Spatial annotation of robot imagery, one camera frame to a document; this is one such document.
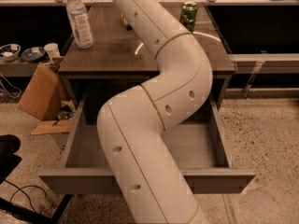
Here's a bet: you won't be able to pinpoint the grey cabinet with top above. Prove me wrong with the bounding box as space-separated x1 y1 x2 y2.
59 2 235 104

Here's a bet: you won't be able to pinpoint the dark blue bowl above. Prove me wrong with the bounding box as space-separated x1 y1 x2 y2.
21 47 46 63

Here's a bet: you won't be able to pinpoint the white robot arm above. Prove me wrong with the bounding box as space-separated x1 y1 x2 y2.
97 0 212 224

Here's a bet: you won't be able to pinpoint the green soda can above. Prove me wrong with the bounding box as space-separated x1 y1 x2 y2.
179 1 198 32

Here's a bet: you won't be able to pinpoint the dark blue rxbar wrapper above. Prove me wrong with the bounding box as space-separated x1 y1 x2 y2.
126 25 133 31

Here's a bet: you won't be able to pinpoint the clear plastic water bottle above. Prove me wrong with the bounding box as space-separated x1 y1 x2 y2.
66 0 93 49

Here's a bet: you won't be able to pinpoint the white paper cup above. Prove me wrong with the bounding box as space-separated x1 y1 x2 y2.
44 43 61 59

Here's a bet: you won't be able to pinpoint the blue white bowl left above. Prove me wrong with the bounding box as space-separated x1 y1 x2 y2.
0 44 21 62

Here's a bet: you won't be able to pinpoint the grey wall cable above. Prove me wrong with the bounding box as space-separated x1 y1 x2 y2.
0 70 22 100

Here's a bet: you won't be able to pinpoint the open grey top drawer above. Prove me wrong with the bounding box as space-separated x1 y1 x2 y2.
40 91 255 194

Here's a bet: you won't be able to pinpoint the brown cardboard box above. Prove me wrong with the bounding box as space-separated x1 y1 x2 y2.
18 63 74 135

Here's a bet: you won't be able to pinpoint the black floor cable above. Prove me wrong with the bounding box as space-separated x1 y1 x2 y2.
2 178 56 217

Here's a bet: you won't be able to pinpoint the snack packets in box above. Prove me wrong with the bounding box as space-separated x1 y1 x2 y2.
57 100 76 120

